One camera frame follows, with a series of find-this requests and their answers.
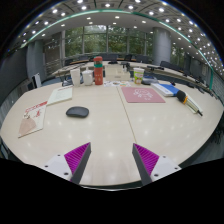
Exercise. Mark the green-printed paper cup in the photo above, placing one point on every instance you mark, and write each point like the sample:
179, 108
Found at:
138, 76

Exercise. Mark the white paper cup stack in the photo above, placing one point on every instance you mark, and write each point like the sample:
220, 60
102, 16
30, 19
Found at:
75, 77

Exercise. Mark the red and white magazine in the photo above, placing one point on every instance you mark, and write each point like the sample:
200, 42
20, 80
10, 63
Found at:
33, 118

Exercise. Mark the white paper booklet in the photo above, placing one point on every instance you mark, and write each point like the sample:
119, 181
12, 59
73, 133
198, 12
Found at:
60, 95

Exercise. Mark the white standing cabinet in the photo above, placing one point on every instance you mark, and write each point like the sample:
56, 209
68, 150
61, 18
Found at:
36, 80

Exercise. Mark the colourful sticker sheet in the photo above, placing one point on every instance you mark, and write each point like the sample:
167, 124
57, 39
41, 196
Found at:
116, 84

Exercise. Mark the black computer mouse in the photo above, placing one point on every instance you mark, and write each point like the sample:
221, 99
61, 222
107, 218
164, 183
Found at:
77, 111

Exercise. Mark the white lidded mug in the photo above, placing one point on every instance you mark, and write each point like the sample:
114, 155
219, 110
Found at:
87, 78

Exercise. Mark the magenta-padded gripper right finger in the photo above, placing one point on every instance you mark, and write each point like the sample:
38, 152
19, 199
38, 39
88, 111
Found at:
160, 165

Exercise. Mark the ceiling lights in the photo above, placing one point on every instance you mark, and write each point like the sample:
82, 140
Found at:
107, 5

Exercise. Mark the pink mouse pad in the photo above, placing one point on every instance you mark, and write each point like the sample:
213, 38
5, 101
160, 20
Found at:
141, 95

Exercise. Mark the blue and white book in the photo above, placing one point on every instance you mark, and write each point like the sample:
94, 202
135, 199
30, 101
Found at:
166, 90

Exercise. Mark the long curved conference table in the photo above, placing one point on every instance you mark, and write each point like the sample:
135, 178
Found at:
66, 69

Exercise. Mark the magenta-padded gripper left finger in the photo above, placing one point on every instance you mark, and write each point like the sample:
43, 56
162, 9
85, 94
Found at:
61, 165

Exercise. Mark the black handheld microphone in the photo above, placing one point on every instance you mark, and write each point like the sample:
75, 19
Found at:
181, 96

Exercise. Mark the red drink bottle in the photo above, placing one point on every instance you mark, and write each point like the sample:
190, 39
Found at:
98, 73

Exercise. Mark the white cardboard box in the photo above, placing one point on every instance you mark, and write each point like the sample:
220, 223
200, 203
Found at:
116, 73

